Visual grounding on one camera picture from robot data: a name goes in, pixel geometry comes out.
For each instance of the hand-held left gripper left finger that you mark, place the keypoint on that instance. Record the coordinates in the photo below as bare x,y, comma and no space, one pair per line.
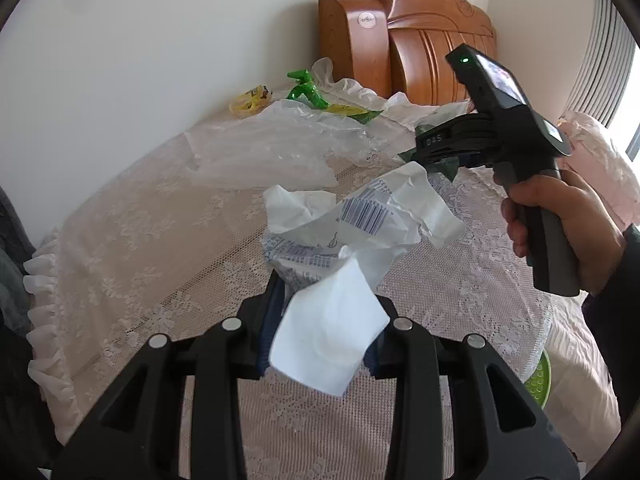
274,310

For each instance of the yellow printed wrapper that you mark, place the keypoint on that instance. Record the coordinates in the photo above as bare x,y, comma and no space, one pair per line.
249,101

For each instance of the green and yellow wrapper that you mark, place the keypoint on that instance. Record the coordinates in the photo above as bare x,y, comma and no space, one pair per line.
357,112

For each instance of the wooden panel with round sticker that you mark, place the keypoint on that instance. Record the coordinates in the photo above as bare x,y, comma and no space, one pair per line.
350,45

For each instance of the white plastic bag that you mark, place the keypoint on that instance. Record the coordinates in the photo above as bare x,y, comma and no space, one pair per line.
330,340

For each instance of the pink pillow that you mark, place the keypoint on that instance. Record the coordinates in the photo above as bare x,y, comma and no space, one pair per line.
600,160

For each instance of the white ribbed radiator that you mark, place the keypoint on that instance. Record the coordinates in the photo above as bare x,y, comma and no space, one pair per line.
602,55

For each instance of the pink bed sheet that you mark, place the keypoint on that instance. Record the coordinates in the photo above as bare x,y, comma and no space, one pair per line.
580,375

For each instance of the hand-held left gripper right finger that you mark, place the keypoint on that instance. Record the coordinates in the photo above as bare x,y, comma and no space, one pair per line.
405,355

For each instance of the green plastic wastebasket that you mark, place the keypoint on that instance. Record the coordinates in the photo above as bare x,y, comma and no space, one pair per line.
537,380

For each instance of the bright green plastic wrapper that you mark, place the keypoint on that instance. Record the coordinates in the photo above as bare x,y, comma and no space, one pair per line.
305,90

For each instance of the clear air cushion plastic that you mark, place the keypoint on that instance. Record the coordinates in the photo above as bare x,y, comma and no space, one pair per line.
260,145

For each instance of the person's right hand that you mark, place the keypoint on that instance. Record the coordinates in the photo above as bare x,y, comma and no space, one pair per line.
580,225

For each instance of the dark green wrapper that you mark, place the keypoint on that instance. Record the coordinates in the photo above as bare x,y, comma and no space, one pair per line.
448,169

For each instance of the grey quilted coat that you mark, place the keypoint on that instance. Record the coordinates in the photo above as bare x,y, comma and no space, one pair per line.
15,270

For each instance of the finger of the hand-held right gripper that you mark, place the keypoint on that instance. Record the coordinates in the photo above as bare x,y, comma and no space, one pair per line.
450,135
465,161

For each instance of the carved wooden headboard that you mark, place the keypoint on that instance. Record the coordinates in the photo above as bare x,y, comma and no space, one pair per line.
430,40

